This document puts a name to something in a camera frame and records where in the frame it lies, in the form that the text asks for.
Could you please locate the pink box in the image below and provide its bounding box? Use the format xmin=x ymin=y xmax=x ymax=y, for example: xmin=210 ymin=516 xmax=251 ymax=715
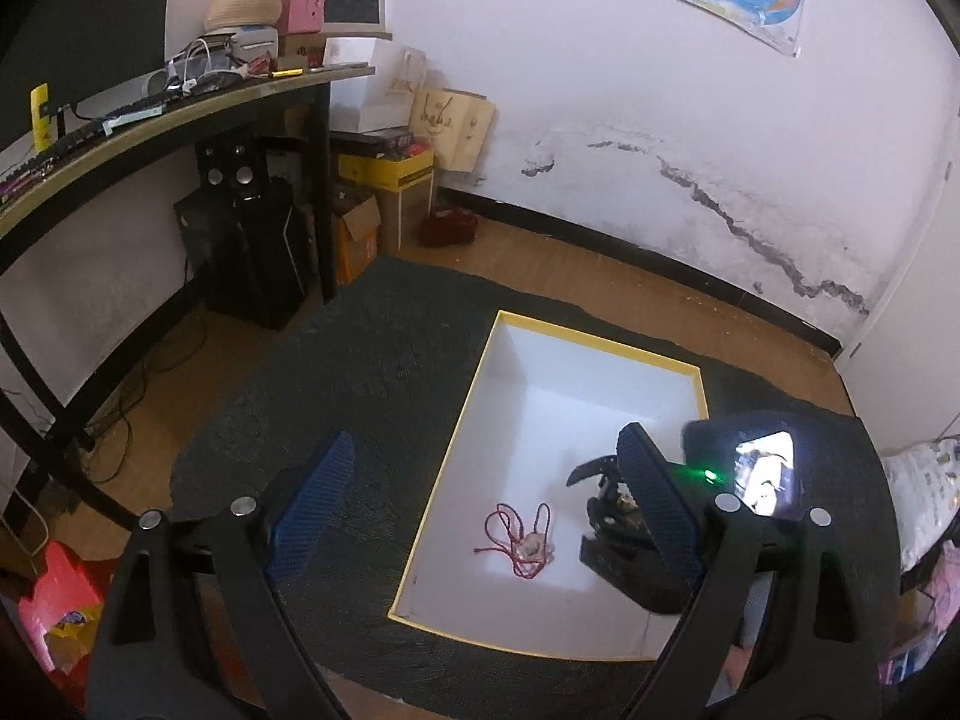
xmin=271 ymin=0 xmax=329 ymax=37

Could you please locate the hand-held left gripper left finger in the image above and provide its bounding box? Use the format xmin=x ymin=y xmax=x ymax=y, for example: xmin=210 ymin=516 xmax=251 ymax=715
xmin=86 ymin=431 xmax=357 ymax=720

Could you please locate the yellow packet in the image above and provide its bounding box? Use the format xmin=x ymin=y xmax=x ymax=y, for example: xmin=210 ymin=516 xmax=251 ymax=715
xmin=30 ymin=82 xmax=52 ymax=151

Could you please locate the black computer monitor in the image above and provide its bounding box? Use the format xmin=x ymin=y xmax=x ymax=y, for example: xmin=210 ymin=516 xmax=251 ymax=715
xmin=0 ymin=0 xmax=175 ymax=155

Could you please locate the brown paper bag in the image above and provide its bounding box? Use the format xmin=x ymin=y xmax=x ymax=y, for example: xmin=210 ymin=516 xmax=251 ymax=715
xmin=411 ymin=87 xmax=496 ymax=173

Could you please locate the straw hat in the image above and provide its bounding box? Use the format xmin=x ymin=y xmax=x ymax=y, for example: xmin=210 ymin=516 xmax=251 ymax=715
xmin=204 ymin=0 xmax=284 ymax=35

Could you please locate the tall cardboard box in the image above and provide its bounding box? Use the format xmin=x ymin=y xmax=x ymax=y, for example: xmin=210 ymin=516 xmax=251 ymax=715
xmin=373 ymin=165 xmax=436 ymax=256

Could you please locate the white paper bag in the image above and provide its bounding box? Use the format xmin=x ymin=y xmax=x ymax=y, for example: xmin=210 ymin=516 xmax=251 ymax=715
xmin=330 ymin=41 xmax=430 ymax=134

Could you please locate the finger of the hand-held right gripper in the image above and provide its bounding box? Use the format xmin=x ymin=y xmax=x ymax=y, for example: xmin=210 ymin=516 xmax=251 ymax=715
xmin=579 ymin=493 xmax=698 ymax=616
xmin=567 ymin=452 xmax=622 ymax=490

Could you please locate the black frame desk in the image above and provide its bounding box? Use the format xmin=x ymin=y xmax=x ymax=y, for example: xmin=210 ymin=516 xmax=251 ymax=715
xmin=0 ymin=64 xmax=376 ymax=530

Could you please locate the white device with cables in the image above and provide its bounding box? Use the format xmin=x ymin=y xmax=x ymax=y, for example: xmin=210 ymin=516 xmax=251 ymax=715
xmin=161 ymin=24 xmax=280 ymax=91

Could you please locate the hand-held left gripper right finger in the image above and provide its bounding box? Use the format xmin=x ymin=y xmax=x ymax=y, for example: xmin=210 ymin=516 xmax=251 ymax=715
xmin=615 ymin=422 xmax=886 ymax=720

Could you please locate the open cardboard box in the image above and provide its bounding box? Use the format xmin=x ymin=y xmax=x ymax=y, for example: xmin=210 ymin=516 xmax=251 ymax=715
xmin=331 ymin=191 xmax=382 ymax=287

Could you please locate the black speaker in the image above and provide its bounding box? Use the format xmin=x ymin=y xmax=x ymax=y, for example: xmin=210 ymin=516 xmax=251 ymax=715
xmin=195 ymin=136 xmax=265 ymax=202

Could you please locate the black keyboard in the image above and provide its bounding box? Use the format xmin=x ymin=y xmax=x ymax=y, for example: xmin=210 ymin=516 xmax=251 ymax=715
xmin=0 ymin=94 xmax=177 ymax=205

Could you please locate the pink plastic bag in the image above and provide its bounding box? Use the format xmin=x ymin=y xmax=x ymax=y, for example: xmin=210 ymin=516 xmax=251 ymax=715
xmin=16 ymin=540 xmax=106 ymax=674

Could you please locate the white printed pillow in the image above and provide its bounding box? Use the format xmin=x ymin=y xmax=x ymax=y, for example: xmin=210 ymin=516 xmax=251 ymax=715
xmin=881 ymin=436 xmax=960 ymax=575

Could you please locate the dark grey floor mat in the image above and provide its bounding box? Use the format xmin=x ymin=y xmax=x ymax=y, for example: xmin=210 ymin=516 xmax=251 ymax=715
xmin=169 ymin=255 xmax=901 ymax=717

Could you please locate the red cord pendant necklace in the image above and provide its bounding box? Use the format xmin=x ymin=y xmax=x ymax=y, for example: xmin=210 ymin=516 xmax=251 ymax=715
xmin=472 ymin=504 xmax=557 ymax=580

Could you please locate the yellow and black carton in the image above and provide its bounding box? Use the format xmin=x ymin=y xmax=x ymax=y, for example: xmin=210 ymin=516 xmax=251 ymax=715
xmin=334 ymin=131 xmax=436 ymax=192

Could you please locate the black computer tower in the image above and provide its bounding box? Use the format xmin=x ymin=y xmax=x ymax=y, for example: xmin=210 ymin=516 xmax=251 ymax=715
xmin=174 ymin=178 xmax=312 ymax=331

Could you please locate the white box with yellow rim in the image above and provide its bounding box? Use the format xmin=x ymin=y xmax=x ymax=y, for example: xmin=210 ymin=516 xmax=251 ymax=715
xmin=388 ymin=310 xmax=708 ymax=662

